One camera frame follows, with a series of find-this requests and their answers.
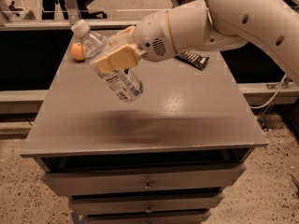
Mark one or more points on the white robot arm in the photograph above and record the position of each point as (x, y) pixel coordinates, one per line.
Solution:
(208, 25)

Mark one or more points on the clear tea bottle blue label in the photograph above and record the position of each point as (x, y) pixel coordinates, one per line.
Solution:
(112, 58)

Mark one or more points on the black snack bar wrapper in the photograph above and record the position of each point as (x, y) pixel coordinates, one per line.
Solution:
(193, 59)

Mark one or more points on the grey drawer cabinet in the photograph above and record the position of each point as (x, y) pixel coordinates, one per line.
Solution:
(164, 158)

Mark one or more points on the metal railing frame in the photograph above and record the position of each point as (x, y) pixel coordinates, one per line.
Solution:
(276, 13)

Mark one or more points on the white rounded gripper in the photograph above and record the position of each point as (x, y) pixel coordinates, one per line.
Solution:
(152, 36)

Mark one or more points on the orange fruit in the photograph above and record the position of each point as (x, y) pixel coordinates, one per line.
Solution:
(77, 52)

